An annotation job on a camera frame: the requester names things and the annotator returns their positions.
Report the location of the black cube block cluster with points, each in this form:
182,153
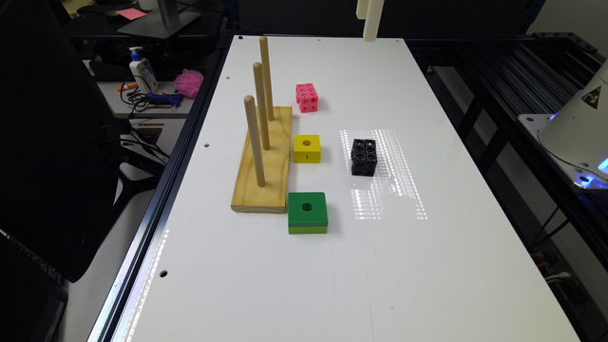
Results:
363,157

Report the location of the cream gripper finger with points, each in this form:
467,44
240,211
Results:
362,9
372,19

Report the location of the far wooden peg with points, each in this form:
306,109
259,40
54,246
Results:
266,72

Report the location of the green block with hole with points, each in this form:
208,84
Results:
307,213

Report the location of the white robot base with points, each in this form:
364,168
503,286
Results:
576,136

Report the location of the black office chair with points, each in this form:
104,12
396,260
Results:
65,177

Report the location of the blue glue gun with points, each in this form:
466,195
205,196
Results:
173,99

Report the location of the pink cube block cluster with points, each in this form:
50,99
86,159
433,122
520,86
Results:
306,97

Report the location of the pink bath loofah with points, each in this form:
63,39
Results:
188,83

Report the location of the grey monitor stand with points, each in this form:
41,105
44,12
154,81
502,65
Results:
162,19

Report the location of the near wooden peg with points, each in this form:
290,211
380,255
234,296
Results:
251,115

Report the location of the pink sticky note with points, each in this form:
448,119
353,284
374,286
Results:
131,13

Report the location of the yellow block with hole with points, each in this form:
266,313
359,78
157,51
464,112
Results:
307,149

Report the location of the middle wooden peg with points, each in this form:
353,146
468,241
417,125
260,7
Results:
261,106

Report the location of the wooden peg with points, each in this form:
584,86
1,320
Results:
261,106
266,72
251,115

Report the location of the wooden peg base board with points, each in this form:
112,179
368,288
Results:
248,197

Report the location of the white lotion pump bottle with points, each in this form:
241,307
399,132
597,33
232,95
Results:
142,71

